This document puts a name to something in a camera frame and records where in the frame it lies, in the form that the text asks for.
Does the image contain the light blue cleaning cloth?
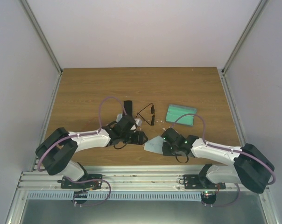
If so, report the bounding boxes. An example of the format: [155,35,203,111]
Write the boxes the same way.
[144,136,165,154]

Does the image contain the green glasses case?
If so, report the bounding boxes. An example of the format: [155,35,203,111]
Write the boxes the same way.
[166,104,197,126]

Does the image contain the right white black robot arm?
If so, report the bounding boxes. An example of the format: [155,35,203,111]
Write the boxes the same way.
[162,128,275,194]

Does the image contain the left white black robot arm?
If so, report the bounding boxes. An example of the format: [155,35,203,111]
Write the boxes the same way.
[35,115,148,189]

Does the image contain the black sunglasses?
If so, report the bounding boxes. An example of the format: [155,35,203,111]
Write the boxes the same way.
[135,103,155,126]

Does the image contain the black sunglasses pouch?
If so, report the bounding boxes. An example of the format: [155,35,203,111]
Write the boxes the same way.
[123,100,133,117]

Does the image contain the small blue cloth piece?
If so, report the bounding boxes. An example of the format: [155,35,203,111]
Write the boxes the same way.
[116,113,123,122]

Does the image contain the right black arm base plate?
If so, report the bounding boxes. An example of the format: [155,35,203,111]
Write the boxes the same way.
[178,175,226,190]

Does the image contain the aluminium mounting rail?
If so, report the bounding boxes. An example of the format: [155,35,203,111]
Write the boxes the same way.
[17,165,270,192]

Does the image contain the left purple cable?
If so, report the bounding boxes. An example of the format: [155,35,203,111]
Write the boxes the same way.
[37,96,126,172]

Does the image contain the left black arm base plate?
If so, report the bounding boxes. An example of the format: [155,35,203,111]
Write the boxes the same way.
[57,174,103,190]

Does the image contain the grey slotted cable duct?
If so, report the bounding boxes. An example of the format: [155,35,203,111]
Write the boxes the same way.
[27,191,201,202]

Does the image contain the left aluminium frame post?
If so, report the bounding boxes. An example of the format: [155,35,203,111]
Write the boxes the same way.
[19,0,63,75]

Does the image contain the aluminium frame post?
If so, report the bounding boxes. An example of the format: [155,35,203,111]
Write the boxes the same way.
[19,0,63,75]
[221,0,269,76]

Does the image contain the right aluminium frame post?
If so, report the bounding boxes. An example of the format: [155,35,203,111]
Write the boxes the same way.
[221,0,269,76]

